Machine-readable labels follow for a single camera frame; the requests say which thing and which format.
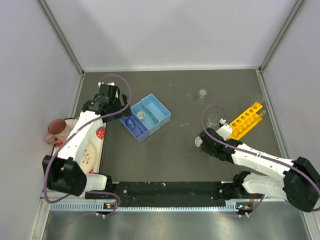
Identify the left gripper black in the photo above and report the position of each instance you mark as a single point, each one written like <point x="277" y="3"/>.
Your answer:
<point x="124" y="99"/>

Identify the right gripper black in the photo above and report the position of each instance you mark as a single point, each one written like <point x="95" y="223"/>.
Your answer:
<point x="204" y="146"/>

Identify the white round dish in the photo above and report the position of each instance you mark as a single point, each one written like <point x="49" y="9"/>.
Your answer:
<point x="198" y="141"/>

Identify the yellow test tube rack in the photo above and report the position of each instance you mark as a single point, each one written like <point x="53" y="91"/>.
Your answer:
<point x="246" y="121"/>

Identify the small clear glass beaker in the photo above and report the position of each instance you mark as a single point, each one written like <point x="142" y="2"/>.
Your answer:
<point x="213" y="121"/>

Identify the small white plastic cup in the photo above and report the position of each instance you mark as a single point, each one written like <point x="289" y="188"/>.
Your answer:
<point x="141" y="115"/>

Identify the blue safety glasses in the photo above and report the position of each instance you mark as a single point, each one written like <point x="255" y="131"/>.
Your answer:
<point x="134" y="128"/>

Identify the three-compartment blue organizer box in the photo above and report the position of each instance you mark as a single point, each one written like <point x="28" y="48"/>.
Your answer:
<point x="156" y="116"/>

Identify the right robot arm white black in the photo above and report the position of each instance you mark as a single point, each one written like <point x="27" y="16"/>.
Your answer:
<point x="293" y="180"/>

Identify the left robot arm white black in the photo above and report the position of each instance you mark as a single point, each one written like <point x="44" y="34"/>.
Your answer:
<point x="62" y="170"/>

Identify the bent clear glass tube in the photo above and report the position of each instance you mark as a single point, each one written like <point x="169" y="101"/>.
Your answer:
<point x="188" y="129"/>

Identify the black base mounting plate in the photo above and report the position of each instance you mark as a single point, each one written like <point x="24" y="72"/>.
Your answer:
<point x="172" y="194"/>

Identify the pink patterned mug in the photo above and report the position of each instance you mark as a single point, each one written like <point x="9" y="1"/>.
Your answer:
<point x="58" y="132"/>

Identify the pink ceramic plate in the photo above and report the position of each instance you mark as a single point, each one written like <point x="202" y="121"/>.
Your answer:
<point x="89" y="159"/>

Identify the white strawberry tray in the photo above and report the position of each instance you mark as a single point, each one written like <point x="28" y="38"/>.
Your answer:
<point x="97" y="139"/>

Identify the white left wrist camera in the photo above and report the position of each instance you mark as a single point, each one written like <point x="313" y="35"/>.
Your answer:
<point x="103" y="83"/>

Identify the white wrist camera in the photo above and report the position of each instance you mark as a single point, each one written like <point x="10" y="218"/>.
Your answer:
<point x="224" y="130"/>
<point x="103" y="83"/>

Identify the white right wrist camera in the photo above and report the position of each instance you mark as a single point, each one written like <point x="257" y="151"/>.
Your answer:
<point x="224" y="130"/>

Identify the grey slotted cable duct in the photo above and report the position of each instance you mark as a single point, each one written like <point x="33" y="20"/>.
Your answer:
<point x="99" y="206"/>

